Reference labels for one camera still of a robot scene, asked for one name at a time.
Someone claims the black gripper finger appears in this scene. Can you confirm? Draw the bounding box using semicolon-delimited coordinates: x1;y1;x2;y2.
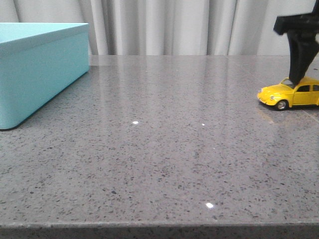
274;2;319;84

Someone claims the yellow toy beetle car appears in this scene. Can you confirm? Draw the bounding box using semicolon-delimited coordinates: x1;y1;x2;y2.
257;77;319;111

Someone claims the light blue plastic box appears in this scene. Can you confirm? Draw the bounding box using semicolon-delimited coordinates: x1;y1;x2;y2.
0;22;89;129

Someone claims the grey pleated curtain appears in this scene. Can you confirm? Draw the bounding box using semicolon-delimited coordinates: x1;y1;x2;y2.
0;0;315;55

